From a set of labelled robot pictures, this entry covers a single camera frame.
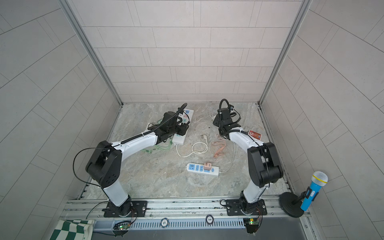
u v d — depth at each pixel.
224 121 0.70
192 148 0.91
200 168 0.82
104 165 0.45
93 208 0.71
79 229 0.63
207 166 0.79
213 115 1.05
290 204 0.71
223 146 0.91
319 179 0.56
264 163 0.45
